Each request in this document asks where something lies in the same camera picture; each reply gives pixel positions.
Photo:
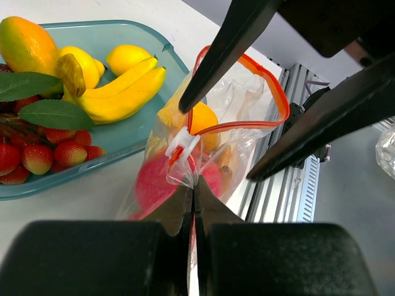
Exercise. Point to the clear orange zip top bag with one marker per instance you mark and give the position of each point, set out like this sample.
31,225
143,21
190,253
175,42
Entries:
249,103

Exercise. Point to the white slotted cable duct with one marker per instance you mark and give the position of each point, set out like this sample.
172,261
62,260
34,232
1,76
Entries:
306,210

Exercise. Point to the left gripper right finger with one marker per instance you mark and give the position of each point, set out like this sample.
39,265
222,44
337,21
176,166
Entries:
235,257

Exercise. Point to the orange yellow pepper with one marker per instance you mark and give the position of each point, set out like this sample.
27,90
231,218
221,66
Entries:
203,117

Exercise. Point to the aluminium mounting rail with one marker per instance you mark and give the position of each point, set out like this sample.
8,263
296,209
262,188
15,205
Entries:
276,199

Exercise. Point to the yellow banana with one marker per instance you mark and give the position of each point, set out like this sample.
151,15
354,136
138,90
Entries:
117,100

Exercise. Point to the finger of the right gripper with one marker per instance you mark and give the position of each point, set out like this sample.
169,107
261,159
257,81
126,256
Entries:
244,22
359,101

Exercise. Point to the yellow lemon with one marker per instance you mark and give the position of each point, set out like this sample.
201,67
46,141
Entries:
125,56

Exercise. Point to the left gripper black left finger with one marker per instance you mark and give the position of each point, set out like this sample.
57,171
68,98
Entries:
147,257

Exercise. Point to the yellow ginger root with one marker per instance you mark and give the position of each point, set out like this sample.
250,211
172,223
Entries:
223,162

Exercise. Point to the green leaf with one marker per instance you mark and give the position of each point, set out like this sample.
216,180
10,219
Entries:
49,113

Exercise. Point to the red strawberries cluster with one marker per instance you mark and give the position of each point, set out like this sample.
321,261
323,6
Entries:
28,149

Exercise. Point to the crumpled clear plastic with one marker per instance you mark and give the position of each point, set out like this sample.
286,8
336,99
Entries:
384,151

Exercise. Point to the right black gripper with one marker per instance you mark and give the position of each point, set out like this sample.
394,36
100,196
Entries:
362,28

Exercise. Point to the red apple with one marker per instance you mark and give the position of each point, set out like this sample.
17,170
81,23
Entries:
152,189

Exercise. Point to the yellow green mango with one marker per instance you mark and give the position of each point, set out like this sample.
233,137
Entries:
32,55

